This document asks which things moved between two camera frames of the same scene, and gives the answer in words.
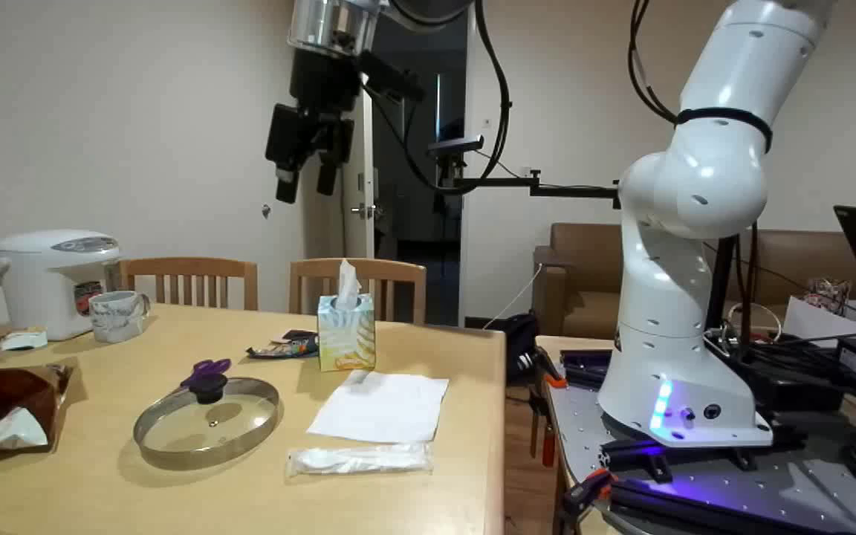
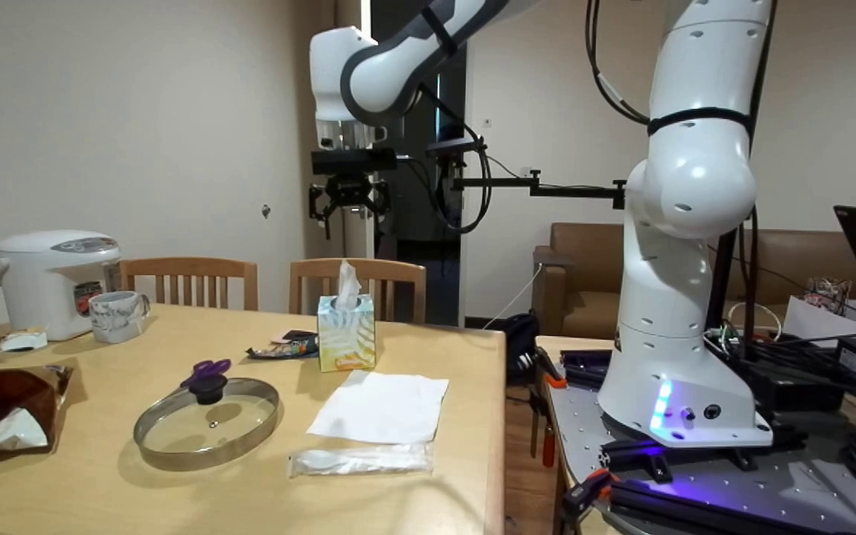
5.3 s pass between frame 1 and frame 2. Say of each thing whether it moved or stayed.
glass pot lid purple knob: stayed
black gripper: moved
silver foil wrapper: stayed
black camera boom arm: stayed
